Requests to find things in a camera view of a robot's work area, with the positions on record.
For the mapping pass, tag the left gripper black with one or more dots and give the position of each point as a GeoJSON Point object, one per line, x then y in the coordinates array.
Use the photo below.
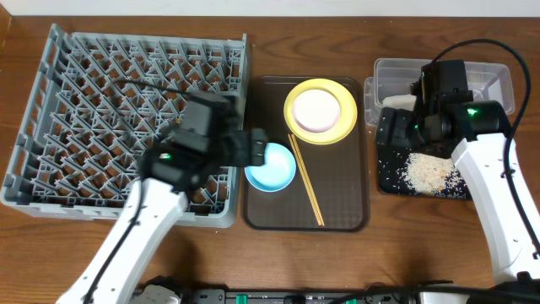
{"type": "Point", "coordinates": [242, 141]}

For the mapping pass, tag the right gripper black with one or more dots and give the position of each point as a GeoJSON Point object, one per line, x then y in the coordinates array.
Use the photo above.
{"type": "Point", "coordinates": [434, 151]}

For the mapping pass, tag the light blue bowl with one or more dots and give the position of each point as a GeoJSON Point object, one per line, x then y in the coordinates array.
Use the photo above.
{"type": "Point", "coordinates": [276, 173]}

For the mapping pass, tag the white bowl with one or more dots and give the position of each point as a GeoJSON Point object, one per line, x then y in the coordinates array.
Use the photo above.
{"type": "Point", "coordinates": [316, 111]}

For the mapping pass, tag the yellow plate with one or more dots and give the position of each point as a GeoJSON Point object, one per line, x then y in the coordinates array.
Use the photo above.
{"type": "Point", "coordinates": [346, 122]}

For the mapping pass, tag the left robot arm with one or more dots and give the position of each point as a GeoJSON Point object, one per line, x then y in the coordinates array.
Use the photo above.
{"type": "Point", "coordinates": [158, 198]}

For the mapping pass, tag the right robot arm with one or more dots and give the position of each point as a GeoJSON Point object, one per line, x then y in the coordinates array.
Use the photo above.
{"type": "Point", "coordinates": [485, 156]}

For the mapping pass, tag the black waste tray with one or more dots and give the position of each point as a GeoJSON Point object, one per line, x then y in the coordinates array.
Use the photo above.
{"type": "Point", "coordinates": [390, 163]}

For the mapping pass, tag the rice food waste pile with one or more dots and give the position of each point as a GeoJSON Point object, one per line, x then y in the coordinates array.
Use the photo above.
{"type": "Point", "coordinates": [432, 176]}

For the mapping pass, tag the grey dishwasher rack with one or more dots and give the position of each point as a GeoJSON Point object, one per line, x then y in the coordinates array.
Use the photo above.
{"type": "Point", "coordinates": [97, 103]}

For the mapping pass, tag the clear plastic bin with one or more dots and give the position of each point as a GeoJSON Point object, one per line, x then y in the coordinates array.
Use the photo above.
{"type": "Point", "coordinates": [394, 76]}

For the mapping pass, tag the wooden chopstick right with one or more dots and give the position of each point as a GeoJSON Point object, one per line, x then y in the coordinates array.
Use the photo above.
{"type": "Point", "coordinates": [309, 179]}

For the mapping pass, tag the wooden chopstick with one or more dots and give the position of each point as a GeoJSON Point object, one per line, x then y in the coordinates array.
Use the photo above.
{"type": "Point", "coordinates": [306, 181]}
{"type": "Point", "coordinates": [309, 179]}

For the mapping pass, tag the dark brown serving tray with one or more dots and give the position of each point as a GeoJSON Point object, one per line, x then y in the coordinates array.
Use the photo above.
{"type": "Point", "coordinates": [338, 172]}

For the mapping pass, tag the wooden chopstick left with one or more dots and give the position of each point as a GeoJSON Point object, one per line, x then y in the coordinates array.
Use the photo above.
{"type": "Point", "coordinates": [306, 181]}

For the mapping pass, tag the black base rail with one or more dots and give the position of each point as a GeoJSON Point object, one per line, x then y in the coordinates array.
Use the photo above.
{"type": "Point", "coordinates": [167, 290]}

